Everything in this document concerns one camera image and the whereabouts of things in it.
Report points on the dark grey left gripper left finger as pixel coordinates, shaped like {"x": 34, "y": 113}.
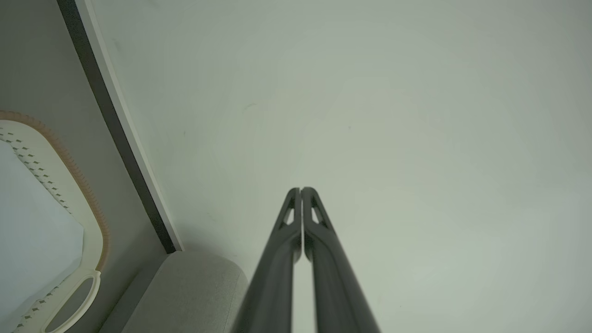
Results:
{"x": 273, "y": 286}

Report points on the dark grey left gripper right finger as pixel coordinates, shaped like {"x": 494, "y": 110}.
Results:
{"x": 335, "y": 286}

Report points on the white laundry basket tan rim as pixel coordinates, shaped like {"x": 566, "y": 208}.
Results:
{"x": 74, "y": 208}

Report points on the grey padded cushion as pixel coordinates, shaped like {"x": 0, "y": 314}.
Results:
{"x": 185, "y": 296}

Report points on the dark and white skirting board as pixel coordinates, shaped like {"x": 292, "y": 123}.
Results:
{"x": 125, "y": 134}

